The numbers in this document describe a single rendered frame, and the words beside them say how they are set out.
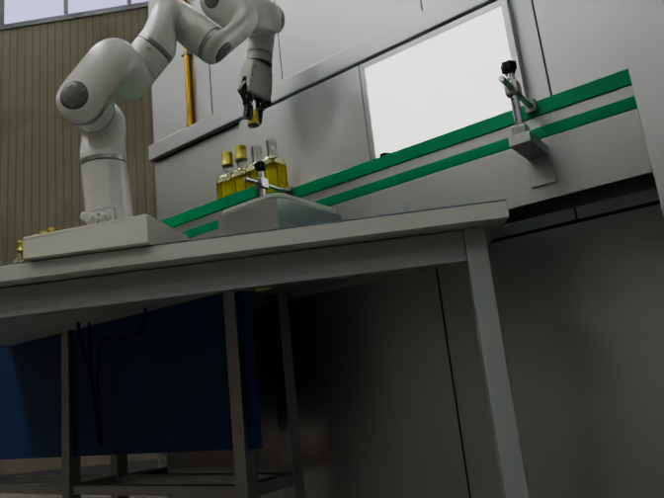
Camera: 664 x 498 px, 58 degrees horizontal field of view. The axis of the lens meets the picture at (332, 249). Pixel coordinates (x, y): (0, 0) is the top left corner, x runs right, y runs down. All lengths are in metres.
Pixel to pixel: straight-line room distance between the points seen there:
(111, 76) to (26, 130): 4.58
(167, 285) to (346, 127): 0.75
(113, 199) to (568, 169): 0.90
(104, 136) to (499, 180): 0.83
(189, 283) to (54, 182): 4.42
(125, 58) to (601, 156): 0.94
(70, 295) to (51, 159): 4.40
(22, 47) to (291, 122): 4.63
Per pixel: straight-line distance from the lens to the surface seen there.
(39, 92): 5.99
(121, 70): 1.33
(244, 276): 1.18
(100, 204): 1.32
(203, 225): 1.65
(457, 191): 1.30
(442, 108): 1.59
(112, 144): 1.37
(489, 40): 1.60
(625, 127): 1.23
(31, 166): 5.74
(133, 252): 1.21
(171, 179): 2.27
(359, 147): 1.69
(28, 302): 1.35
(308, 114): 1.83
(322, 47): 1.92
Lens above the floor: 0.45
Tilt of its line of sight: 13 degrees up
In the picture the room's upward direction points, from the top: 6 degrees counter-clockwise
